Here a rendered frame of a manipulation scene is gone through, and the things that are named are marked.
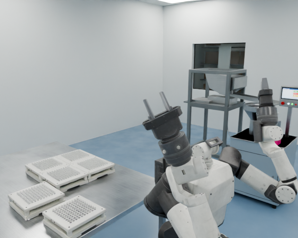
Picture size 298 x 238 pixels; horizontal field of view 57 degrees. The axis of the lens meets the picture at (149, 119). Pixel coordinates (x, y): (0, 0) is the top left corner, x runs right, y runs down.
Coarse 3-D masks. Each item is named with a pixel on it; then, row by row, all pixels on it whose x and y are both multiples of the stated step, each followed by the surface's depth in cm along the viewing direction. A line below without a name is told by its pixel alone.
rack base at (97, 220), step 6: (48, 222) 148; (90, 222) 148; (96, 222) 149; (54, 228) 143; (60, 228) 143; (78, 228) 143; (84, 228) 143; (60, 234) 141; (66, 234) 138; (72, 234) 138; (78, 234) 140
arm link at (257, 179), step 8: (248, 168) 127; (256, 168) 129; (248, 176) 126; (256, 176) 125; (264, 176) 125; (248, 184) 127; (256, 184) 125; (264, 184) 123; (272, 184) 122; (264, 192) 123; (272, 192) 120; (280, 192) 118; (288, 192) 117; (272, 200) 121; (280, 200) 118; (288, 200) 117
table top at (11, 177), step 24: (48, 144) 281; (0, 168) 224; (24, 168) 224; (120, 168) 224; (0, 192) 185; (72, 192) 185; (96, 192) 185; (120, 192) 185; (144, 192) 185; (0, 216) 158; (120, 216) 161
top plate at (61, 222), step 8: (88, 200) 161; (96, 208) 153; (104, 208) 153; (48, 216) 146; (56, 216) 145; (88, 216) 145; (96, 216) 148; (56, 224) 141; (64, 224) 139; (72, 224) 139; (80, 224) 140
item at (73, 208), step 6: (72, 204) 155; (78, 204) 155; (84, 204) 156; (60, 210) 150; (66, 210) 150; (72, 210) 150; (78, 210) 149; (84, 210) 149; (66, 216) 144; (72, 216) 145
